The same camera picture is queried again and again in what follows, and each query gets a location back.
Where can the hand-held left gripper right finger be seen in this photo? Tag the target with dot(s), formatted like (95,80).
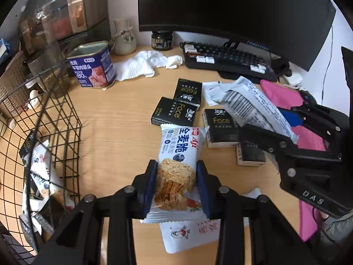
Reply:
(202,187)

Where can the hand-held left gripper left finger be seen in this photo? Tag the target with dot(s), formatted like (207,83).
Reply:
(150,187)

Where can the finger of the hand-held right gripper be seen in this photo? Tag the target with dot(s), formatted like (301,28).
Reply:
(264,139)
(292,117)

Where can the long white grey packet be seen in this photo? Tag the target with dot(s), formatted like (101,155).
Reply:
(248,102)

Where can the white cracker snack packet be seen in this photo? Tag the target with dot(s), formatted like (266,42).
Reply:
(41,182)
(176,154)

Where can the large white pouch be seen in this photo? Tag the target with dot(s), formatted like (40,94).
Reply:
(187,234)

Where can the person's right hand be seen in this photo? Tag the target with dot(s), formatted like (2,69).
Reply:
(325,215)

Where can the black computer mouse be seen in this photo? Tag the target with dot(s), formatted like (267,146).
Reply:
(307,96)

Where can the pink desk mat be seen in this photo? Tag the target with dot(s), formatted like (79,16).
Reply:
(281,93)

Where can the white power strip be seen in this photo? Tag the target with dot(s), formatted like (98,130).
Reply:
(295,79)

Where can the black power plug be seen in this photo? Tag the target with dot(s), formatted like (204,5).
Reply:
(284,69)

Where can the wooden desk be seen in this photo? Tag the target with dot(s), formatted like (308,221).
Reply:
(115,132)

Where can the black keyboard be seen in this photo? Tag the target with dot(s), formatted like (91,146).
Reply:
(229,56)

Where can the small crumpled white tissue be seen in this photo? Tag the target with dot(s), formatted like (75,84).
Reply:
(174,62)

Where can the white crumpled paper towel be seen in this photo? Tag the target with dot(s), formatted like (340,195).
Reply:
(132,66)

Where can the black curved monitor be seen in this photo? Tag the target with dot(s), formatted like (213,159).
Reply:
(234,5)

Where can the blue meat can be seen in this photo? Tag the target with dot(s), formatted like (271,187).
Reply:
(91,69)

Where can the small black jar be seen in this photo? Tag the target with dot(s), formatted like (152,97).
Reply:
(162,41)

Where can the small white duck figurine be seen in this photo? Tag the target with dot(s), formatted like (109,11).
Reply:
(33,99)

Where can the small ceramic vase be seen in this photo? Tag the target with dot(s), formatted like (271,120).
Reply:
(124,42)

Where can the small white plastic piece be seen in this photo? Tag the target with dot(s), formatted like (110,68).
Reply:
(12,123)

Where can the glass jar of tea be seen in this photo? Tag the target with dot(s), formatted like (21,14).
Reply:
(47,69)

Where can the brown woven storage basket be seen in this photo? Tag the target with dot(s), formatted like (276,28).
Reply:
(13,88)

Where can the dark acrylic storage cabinet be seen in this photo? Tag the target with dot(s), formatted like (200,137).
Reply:
(63,13)

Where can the blue tissue box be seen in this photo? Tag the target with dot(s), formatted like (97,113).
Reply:
(5,51)

